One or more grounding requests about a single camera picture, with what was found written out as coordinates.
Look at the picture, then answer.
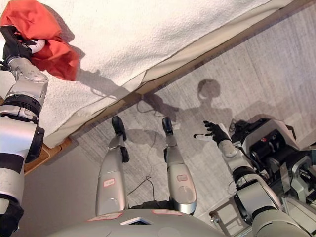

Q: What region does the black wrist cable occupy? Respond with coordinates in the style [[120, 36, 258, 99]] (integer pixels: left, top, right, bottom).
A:
[[0, 58, 11, 73]]

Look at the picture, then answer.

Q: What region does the silver right robot leg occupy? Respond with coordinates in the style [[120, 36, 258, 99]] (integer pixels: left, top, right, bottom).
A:
[[161, 117, 198, 215]]

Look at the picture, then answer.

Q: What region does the beige bed frame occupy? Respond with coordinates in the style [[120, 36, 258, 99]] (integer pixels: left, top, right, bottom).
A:
[[66, 0, 316, 141]]

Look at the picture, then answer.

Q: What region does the black grey equipment cart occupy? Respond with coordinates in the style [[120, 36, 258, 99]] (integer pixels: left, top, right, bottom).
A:
[[209, 118, 316, 237]]

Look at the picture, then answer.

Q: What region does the grey floor rug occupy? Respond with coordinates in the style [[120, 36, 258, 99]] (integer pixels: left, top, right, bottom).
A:
[[69, 4, 316, 223]]

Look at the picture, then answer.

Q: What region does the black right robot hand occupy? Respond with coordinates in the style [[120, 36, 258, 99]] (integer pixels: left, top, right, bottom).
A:
[[193, 120, 232, 144]]

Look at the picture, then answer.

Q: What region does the orange cloth garment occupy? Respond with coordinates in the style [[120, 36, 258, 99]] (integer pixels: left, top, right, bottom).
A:
[[0, 0, 81, 81]]

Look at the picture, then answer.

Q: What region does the silver left robot leg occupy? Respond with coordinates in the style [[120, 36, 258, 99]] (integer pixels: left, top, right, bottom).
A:
[[95, 116, 130, 217]]

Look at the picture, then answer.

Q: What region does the silver robot leg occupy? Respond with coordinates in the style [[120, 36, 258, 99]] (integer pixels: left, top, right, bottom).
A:
[[161, 117, 198, 215], [95, 116, 130, 217]]

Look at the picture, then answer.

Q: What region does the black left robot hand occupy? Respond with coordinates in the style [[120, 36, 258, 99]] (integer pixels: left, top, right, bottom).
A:
[[0, 25, 46, 64]]

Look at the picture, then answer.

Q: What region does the silver robot torso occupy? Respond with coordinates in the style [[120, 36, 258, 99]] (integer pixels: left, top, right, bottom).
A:
[[46, 208, 223, 237]]

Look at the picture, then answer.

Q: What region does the thin black floor cable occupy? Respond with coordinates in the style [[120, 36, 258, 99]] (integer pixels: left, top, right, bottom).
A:
[[125, 97, 158, 202]]

